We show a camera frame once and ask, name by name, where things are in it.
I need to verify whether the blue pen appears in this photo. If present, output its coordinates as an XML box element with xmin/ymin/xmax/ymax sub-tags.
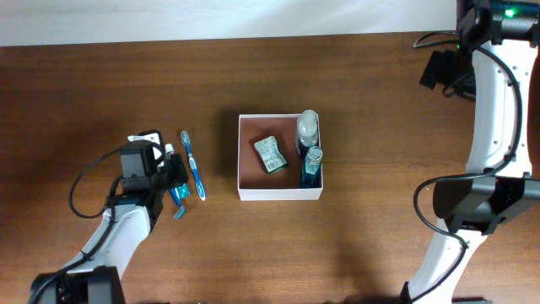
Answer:
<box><xmin>168</xmin><ymin>187</ymin><xmax>186</xmax><ymax>220</ymax></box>

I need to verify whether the green toothpaste tube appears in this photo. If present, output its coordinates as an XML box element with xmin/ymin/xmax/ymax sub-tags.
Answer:
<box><xmin>165</xmin><ymin>144</ymin><xmax>191</xmax><ymax>204</ymax></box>

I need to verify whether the blue white toothbrush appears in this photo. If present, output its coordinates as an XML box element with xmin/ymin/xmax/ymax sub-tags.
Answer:
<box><xmin>181</xmin><ymin>130</ymin><xmax>206</xmax><ymax>201</ymax></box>

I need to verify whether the green white soap box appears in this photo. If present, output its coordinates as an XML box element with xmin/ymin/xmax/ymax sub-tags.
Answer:
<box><xmin>253</xmin><ymin>136</ymin><xmax>288</xmax><ymax>175</ymax></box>

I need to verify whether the purple foam soap bottle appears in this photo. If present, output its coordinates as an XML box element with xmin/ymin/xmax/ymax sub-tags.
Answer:
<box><xmin>295</xmin><ymin>110</ymin><xmax>319</xmax><ymax>159</ymax></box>

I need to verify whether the blue mouthwash bottle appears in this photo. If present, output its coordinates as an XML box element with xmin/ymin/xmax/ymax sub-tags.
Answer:
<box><xmin>300</xmin><ymin>146</ymin><xmax>323</xmax><ymax>188</ymax></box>

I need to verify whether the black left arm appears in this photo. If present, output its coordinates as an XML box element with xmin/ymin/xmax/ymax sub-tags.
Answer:
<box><xmin>28</xmin><ymin>139</ymin><xmax>186</xmax><ymax>303</ymax></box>

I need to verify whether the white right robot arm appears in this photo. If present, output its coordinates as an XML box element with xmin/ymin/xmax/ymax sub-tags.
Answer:
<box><xmin>399</xmin><ymin>1</ymin><xmax>539</xmax><ymax>303</ymax></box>

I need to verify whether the white box pink inside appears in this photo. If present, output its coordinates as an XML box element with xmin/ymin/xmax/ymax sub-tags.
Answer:
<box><xmin>236</xmin><ymin>114</ymin><xmax>324</xmax><ymax>201</ymax></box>

